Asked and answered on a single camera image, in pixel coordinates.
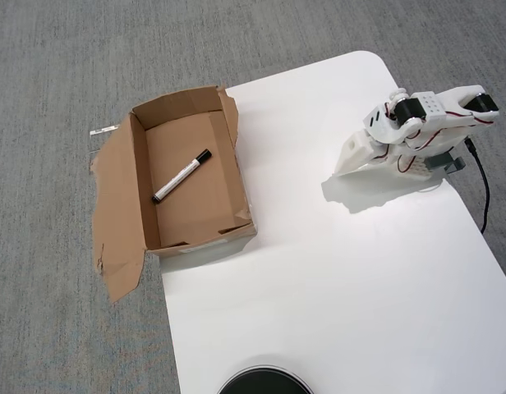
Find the black round disc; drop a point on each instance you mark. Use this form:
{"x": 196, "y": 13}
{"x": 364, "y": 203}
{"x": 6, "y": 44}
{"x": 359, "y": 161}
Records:
{"x": 263, "y": 381}

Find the white paper strip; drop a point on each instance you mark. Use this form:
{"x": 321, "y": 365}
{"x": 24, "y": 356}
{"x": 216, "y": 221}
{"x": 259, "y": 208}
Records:
{"x": 104, "y": 130}

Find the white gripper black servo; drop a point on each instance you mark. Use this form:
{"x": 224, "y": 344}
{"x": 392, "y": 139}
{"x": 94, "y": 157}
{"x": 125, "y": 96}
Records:
{"x": 355, "y": 157}

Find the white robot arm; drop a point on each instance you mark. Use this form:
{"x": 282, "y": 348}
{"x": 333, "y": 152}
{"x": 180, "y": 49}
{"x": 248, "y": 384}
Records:
{"x": 431, "y": 107}

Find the open brown cardboard box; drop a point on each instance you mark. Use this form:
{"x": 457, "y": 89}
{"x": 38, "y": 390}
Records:
{"x": 195, "y": 205}

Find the white marker pen black cap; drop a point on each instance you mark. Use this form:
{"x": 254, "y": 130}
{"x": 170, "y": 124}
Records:
{"x": 181, "y": 175}

